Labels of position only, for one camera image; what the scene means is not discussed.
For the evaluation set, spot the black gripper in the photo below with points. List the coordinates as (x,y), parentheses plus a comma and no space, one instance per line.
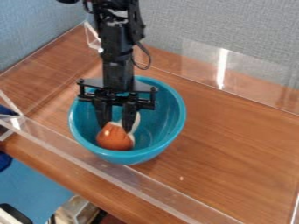
(118,89)

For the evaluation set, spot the black and white object corner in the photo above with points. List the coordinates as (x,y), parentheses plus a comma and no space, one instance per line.
(12,216)

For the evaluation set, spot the clear acrylic corner bracket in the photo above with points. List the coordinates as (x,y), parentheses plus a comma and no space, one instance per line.
(93,37)

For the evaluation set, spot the grey metal object below table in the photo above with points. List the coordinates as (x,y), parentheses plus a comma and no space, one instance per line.
(76,211)

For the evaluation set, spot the clear acrylic front barrier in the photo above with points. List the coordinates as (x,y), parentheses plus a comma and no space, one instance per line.
(114,186)

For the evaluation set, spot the clear acrylic barrier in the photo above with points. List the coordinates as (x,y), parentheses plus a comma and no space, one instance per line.
(114,186)
(255,79)

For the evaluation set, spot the dark blue object at left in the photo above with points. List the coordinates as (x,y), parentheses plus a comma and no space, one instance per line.
(6,159)

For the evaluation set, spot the blue plastic bowl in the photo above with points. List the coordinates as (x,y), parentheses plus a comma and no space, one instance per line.
(159,127)

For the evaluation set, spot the clear acrylic back barrier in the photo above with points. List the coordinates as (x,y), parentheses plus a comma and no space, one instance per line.
(255,79)

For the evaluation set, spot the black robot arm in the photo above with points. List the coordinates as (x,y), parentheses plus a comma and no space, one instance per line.
(121,30)

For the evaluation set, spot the brown and white toy mushroom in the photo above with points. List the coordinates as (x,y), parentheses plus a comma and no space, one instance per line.
(114,138)

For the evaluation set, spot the clear acrylic left bracket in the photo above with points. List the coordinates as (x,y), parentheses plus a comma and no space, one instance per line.
(11,117)

